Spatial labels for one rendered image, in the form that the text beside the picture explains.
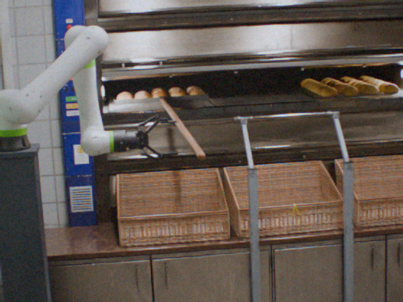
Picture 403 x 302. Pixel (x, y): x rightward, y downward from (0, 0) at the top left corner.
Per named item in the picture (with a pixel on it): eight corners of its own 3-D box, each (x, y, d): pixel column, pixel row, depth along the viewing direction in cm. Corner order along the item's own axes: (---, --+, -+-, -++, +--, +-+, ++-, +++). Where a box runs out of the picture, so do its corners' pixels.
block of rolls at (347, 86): (299, 86, 549) (299, 78, 548) (370, 83, 554) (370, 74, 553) (322, 98, 490) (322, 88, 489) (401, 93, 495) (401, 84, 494)
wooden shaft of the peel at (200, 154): (206, 160, 329) (205, 152, 328) (198, 160, 329) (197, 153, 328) (165, 103, 496) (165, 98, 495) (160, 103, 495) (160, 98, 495)
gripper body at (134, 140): (126, 129, 368) (147, 127, 369) (127, 149, 369) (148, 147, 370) (127, 131, 360) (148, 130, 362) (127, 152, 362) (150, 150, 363)
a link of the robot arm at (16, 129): (4, 139, 345) (1, 92, 342) (-7, 134, 358) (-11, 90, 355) (34, 134, 352) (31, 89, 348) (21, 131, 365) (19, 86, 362)
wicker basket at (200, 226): (118, 223, 472) (115, 173, 467) (221, 216, 477) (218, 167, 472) (118, 248, 424) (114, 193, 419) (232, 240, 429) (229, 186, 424)
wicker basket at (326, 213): (223, 216, 477) (221, 166, 472) (322, 207, 484) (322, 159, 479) (237, 239, 430) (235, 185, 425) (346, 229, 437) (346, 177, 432)
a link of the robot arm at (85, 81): (69, 70, 362) (95, 67, 364) (70, 67, 374) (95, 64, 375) (82, 153, 371) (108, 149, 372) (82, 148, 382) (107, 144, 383)
